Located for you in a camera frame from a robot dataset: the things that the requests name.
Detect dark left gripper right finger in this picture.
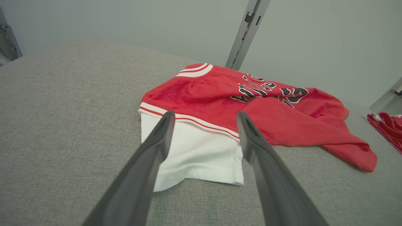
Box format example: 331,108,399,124
236,111,329,226

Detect grey partition post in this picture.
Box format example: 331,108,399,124
225,0,271,71

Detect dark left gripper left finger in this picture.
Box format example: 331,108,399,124
82,110,176,226

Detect grey metal frame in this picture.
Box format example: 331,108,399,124
0,6,23,67

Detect red basketball jersey white sleeves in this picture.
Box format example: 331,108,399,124
138,63,378,192

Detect red shorts white stripes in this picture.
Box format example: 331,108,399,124
364,111,402,154

